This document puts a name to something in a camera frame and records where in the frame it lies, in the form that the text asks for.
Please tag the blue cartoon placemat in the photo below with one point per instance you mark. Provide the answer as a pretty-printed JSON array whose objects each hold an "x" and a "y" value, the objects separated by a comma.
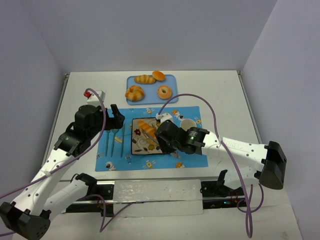
[{"x": 130, "y": 162}]

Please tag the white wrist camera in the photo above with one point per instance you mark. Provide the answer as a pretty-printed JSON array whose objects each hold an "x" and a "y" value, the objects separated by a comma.
[
  {"x": 161, "y": 118},
  {"x": 93, "y": 98}
]

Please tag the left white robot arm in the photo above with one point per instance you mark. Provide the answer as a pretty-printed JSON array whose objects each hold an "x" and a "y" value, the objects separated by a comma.
[{"x": 32, "y": 211}]

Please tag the small croissant back left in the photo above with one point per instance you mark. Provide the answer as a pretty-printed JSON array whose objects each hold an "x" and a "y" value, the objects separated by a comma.
[{"x": 144, "y": 79}]

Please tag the round twisted bread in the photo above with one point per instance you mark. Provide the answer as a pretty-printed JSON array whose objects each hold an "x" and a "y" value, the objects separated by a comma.
[{"x": 134, "y": 93}]

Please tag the square floral ceramic plate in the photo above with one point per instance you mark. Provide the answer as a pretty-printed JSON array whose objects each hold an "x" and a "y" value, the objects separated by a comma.
[{"x": 139, "y": 145}]

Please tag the teal knife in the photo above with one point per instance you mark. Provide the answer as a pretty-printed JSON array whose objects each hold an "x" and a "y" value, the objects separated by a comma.
[{"x": 123, "y": 140}]

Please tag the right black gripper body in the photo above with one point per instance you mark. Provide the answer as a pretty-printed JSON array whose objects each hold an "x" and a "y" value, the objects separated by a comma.
[{"x": 161, "y": 136}]

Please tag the glazed ring donut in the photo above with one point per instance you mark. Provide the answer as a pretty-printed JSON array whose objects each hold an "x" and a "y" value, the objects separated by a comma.
[{"x": 164, "y": 92}]

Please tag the cream yellow mug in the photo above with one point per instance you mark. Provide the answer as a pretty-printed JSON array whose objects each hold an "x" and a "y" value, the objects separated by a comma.
[{"x": 186, "y": 124}]

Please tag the round orange bun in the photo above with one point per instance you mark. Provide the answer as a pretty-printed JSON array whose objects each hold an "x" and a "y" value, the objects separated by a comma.
[{"x": 158, "y": 75}]

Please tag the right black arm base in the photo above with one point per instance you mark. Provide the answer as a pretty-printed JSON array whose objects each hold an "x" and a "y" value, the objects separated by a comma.
[{"x": 217, "y": 196}]

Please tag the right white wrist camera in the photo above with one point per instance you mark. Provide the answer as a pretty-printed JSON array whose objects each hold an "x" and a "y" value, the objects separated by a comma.
[{"x": 161, "y": 118}]

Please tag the light blue tray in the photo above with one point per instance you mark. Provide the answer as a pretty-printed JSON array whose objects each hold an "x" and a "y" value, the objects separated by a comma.
[{"x": 151, "y": 90}]

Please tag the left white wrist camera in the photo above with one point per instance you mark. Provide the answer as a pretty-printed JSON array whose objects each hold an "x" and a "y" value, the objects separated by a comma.
[{"x": 93, "y": 98}]

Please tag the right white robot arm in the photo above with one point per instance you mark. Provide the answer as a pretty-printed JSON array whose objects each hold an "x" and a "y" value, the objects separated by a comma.
[{"x": 264, "y": 164}]

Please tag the teal fork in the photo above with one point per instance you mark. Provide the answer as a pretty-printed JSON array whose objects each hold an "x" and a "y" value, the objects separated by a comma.
[{"x": 107, "y": 141}]

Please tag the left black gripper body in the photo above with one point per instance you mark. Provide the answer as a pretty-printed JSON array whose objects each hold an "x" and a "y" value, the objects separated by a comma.
[{"x": 114, "y": 120}]

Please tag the long striped croissant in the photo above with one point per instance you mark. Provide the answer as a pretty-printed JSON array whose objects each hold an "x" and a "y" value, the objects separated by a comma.
[{"x": 148, "y": 132}]

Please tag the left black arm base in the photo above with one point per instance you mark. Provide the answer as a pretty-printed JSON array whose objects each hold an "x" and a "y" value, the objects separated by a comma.
[{"x": 93, "y": 204}]

